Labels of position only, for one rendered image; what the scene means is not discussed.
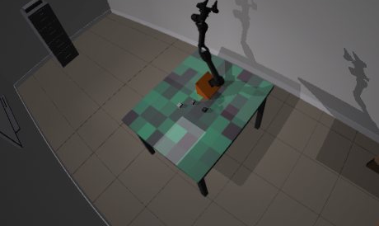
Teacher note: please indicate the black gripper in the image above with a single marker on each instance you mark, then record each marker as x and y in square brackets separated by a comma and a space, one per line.
[213, 8]

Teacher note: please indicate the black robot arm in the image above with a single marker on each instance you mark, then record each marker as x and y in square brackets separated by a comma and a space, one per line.
[206, 56]

